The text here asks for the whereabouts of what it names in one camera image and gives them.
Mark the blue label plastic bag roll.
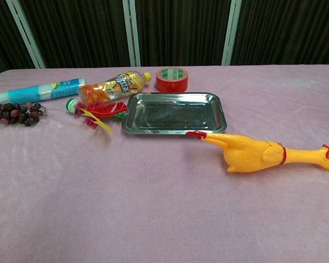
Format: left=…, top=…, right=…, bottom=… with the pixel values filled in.
left=0, top=77, right=88, bottom=105

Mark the stainless steel tray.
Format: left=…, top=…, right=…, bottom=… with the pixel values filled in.
left=121, top=92, right=228, bottom=135

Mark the orange label drink bottle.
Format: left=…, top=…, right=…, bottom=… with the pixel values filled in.
left=78, top=70, right=152, bottom=105

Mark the dark pleated curtain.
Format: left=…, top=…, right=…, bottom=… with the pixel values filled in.
left=0, top=0, right=329, bottom=79

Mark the colourful feather shuttlecock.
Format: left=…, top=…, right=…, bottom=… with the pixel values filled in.
left=65, top=98, right=128, bottom=133

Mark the dark artificial grape bunch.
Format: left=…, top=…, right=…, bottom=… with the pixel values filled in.
left=0, top=101, right=48, bottom=127

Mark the pink table cloth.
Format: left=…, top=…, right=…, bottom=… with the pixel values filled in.
left=0, top=64, right=329, bottom=263

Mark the yellow rubber chicken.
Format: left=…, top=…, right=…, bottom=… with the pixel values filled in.
left=185, top=130, right=329, bottom=173

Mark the white screen frame post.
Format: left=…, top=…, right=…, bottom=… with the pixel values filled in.
left=222, top=0, right=242, bottom=66
left=122, top=0, right=141, bottom=67
left=5, top=0, right=46, bottom=70

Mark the red tape roll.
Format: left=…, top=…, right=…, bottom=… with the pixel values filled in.
left=155, top=66, right=189, bottom=93

